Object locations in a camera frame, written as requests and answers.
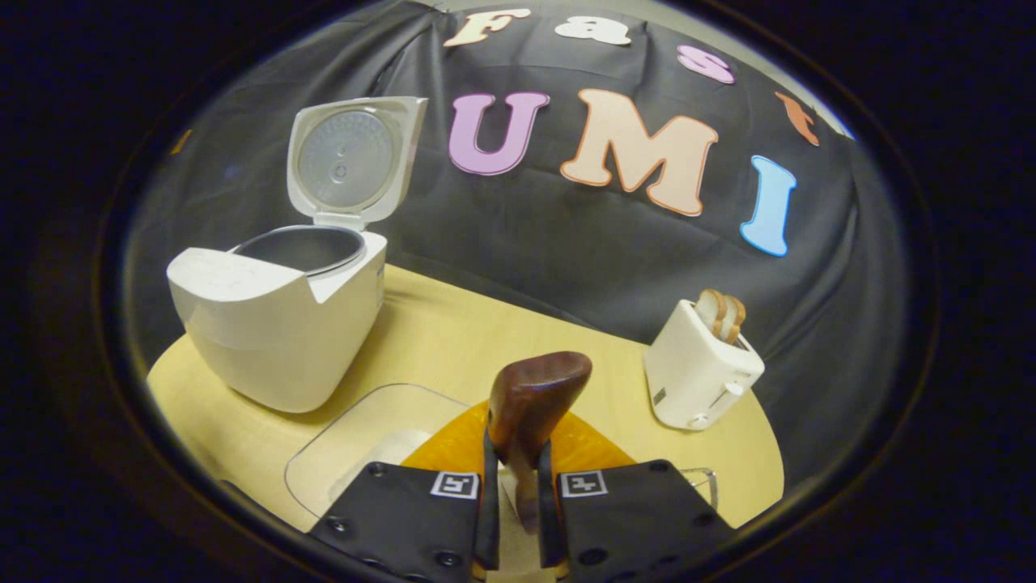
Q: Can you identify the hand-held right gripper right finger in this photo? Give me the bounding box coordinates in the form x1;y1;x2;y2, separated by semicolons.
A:
536;409;737;583

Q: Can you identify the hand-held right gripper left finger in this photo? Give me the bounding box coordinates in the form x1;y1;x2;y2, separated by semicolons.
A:
309;401;501;583

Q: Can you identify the clear chopstick holder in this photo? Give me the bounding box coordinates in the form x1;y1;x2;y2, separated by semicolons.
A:
680;467;720;511

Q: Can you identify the clear box of rice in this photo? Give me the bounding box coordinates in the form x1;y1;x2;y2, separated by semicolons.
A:
283;383;486;519

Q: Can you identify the brown wooden spoon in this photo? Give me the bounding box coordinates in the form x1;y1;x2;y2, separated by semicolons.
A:
486;351;593;535

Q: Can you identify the white rice cooker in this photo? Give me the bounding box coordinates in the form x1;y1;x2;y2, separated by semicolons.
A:
166;96;430;414

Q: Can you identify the white toaster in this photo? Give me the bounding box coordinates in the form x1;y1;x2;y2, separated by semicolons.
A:
643;298;766;431

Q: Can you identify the black backdrop cloth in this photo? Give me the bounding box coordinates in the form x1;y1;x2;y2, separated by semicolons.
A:
125;0;911;487

